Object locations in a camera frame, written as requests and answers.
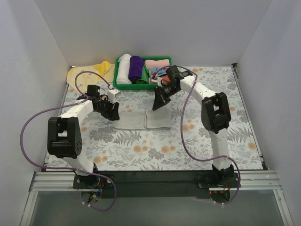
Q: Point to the green plastic tray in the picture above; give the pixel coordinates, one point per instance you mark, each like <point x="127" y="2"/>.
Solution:
<point x="137" y="86"/>

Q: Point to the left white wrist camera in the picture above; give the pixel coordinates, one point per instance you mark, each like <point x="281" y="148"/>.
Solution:
<point x="112" y="95"/>

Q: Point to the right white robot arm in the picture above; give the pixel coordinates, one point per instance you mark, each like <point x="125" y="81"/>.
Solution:
<point x="215" y="117"/>

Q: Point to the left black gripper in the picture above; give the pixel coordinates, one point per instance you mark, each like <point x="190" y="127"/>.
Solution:
<point x="109" y="108"/>

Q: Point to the aluminium frame rail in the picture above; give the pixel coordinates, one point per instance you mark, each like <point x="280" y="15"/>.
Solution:
<point x="63" y="181"/>

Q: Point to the white rolled towel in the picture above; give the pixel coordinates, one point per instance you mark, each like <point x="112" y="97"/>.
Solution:
<point x="123" y="70"/>

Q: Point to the green rolled towel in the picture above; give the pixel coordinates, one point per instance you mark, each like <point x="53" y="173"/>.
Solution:
<point x="144" y="79"/>

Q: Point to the pink rolled towel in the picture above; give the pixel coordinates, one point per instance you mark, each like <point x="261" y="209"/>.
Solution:
<point x="156" y="63"/>

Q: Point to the brown rolled towel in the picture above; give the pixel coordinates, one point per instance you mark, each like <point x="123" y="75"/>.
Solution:
<point x="152" y="80"/>

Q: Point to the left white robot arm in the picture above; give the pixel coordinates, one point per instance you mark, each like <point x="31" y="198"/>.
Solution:
<point x="64" y="135"/>

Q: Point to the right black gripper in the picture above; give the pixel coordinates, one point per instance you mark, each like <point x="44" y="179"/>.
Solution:
<point x="162" y="94"/>

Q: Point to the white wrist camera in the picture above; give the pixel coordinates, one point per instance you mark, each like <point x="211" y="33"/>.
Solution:
<point x="161" y="81"/>
<point x="112" y="95"/>

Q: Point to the purple rolled towel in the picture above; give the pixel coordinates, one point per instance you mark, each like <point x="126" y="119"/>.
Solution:
<point x="135" y="68"/>

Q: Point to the grey towel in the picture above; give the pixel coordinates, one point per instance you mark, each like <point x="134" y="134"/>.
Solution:
<point x="159" y="119"/>

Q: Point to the blue patterned rolled towel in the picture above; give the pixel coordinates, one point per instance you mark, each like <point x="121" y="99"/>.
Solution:
<point x="157" y="72"/>

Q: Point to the floral table mat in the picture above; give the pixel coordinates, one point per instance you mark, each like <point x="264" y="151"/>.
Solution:
<point x="186" y="146"/>

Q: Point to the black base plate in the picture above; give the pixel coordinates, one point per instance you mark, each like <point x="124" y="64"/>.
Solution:
<point x="147" y="184"/>

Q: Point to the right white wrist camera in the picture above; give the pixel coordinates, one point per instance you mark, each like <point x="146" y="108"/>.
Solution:
<point x="161" y="81"/>

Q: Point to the yellow towel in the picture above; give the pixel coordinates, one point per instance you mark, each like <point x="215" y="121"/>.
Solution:
<point x="103" y="72"/>

